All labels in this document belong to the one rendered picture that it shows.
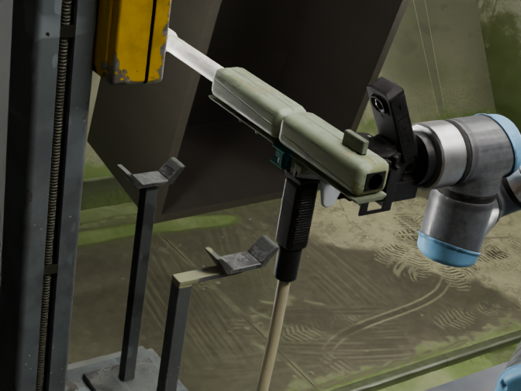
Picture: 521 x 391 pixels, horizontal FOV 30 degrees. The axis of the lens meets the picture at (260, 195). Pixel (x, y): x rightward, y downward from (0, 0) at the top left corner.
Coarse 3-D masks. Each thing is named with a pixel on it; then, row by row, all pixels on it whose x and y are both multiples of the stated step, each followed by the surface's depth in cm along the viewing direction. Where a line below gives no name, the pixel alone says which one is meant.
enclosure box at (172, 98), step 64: (192, 0) 208; (256, 0) 260; (320, 0) 265; (384, 0) 246; (256, 64) 276; (320, 64) 269; (128, 128) 239; (192, 128) 277; (128, 192) 244; (192, 192) 253; (256, 192) 261
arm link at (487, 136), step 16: (464, 128) 128; (480, 128) 129; (496, 128) 131; (512, 128) 132; (480, 144) 128; (496, 144) 130; (512, 144) 131; (480, 160) 128; (496, 160) 130; (512, 160) 132; (464, 176) 128; (480, 176) 130; (496, 176) 132; (464, 192) 132; (480, 192) 132; (496, 192) 134
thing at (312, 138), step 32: (192, 64) 132; (224, 96) 124; (256, 96) 119; (256, 128) 120; (288, 128) 113; (320, 128) 112; (320, 160) 109; (352, 160) 105; (384, 160) 106; (288, 192) 117; (352, 192) 106; (384, 192) 108; (288, 224) 118; (288, 256) 120
